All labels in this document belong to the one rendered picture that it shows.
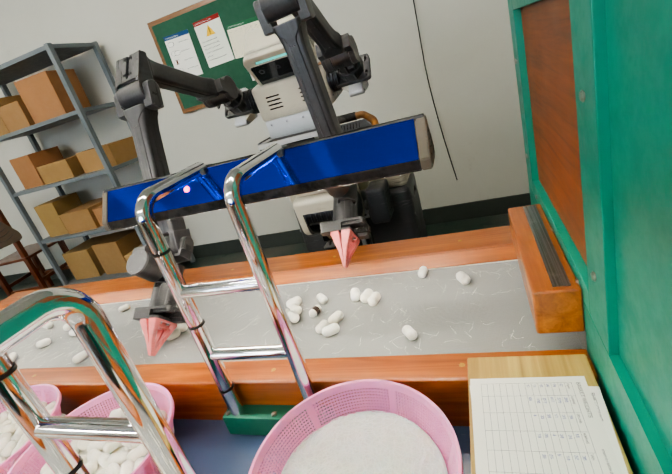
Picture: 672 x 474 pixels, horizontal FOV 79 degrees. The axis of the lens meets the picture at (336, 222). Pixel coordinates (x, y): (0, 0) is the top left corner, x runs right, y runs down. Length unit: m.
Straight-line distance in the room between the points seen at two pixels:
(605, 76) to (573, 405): 0.36
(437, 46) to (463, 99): 0.36
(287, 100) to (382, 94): 1.42
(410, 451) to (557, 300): 0.28
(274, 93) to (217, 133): 1.87
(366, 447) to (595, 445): 0.27
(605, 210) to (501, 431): 0.27
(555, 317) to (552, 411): 0.13
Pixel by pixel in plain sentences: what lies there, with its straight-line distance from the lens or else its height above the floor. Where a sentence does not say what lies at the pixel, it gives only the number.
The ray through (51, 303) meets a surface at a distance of 0.35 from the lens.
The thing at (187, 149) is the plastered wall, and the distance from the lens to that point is 3.46.
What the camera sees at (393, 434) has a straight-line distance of 0.64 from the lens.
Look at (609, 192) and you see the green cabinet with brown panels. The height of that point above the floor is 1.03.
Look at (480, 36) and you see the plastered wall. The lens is 2.73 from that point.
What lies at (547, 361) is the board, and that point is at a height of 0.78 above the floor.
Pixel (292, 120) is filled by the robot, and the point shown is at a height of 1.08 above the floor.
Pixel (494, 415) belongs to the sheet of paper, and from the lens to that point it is 0.57.
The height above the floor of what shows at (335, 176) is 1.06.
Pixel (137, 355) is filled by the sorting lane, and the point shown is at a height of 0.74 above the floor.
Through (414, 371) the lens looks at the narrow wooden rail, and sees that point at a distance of 0.65.
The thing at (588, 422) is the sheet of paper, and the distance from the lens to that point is 0.57.
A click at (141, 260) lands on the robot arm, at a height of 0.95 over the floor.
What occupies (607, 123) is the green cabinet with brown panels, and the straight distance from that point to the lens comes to 0.43.
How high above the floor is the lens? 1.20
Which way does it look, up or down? 20 degrees down
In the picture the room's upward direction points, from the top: 17 degrees counter-clockwise
